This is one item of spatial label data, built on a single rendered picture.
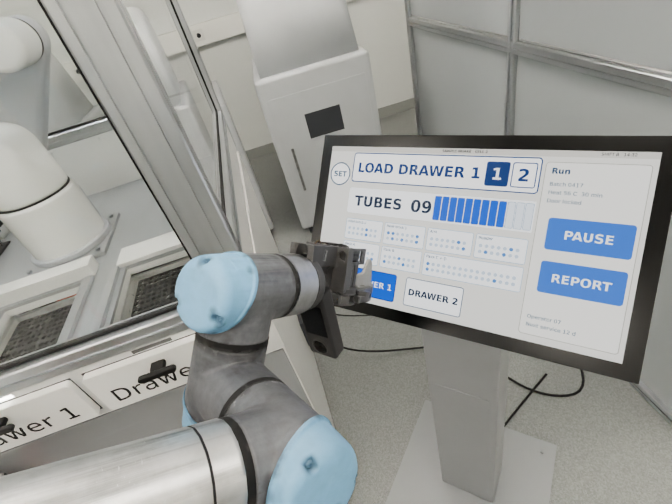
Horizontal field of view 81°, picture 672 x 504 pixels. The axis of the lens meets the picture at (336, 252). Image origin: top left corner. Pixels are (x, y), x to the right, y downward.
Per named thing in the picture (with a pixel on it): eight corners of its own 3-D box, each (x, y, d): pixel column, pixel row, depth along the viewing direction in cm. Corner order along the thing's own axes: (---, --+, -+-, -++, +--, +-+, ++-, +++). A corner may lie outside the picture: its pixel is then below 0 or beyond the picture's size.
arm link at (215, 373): (205, 483, 34) (226, 364, 33) (167, 416, 43) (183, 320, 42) (282, 461, 39) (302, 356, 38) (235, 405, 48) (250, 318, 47)
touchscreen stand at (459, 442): (531, 632, 101) (612, 450, 39) (373, 541, 124) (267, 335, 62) (555, 449, 132) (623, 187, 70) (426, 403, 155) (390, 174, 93)
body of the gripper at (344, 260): (370, 249, 57) (327, 247, 47) (362, 307, 58) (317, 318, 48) (326, 242, 61) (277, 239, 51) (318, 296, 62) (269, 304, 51)
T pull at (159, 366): (177, 371, 76) (174, 367, 76) (139, 385, 76) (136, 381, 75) (178, 357, 79) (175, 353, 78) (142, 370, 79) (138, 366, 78)
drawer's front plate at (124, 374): (244, 362, 85) (224, 329, 78) (112, 411, 83) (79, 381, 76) (243, 355, 86) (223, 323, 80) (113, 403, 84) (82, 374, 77)
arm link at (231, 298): (162, 328, 38) (175, 242, 37) (242, 313, 48) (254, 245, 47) (218, 356, 34) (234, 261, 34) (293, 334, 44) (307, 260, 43)
